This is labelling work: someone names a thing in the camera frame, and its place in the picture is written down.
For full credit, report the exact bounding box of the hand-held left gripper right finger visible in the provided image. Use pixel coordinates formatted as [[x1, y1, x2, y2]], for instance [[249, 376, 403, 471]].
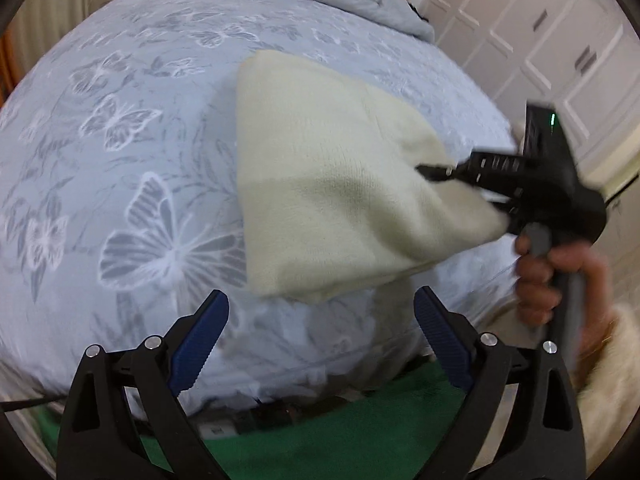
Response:
[[414, 285, 586, 480]]

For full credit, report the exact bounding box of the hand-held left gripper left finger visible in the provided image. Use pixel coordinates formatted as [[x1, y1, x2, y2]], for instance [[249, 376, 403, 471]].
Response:
[[56, 289, 231, 480]]

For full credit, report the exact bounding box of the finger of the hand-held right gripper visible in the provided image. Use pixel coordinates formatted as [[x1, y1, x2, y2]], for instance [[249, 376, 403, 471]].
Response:
[[417, 151, 531, 192], [480, 187, 524, 236]]

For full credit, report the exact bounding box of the cream knit cardigan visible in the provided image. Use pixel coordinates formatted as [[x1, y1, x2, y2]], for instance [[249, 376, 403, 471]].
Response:
[[235, 50, 511, 303]]

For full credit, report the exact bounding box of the person's right hand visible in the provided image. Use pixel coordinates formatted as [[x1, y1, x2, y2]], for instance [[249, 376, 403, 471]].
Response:
[[515, 235, 613, 361]]

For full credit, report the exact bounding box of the white wardrobe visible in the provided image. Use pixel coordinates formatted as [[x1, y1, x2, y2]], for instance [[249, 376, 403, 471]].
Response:
[[407, 0, 640, 171]]

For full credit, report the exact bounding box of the green cloth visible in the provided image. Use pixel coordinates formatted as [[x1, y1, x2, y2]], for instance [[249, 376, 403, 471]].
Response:
[[37, 360, 481, 480]]

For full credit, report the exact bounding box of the blue butterfly bed sheet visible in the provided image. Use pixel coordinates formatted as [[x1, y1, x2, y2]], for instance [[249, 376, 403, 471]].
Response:
[[0, 0, 521, 411]]

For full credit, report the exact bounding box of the black cable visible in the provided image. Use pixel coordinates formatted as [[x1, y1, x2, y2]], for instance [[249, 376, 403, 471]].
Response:
[[0, 394, 71, 411]]

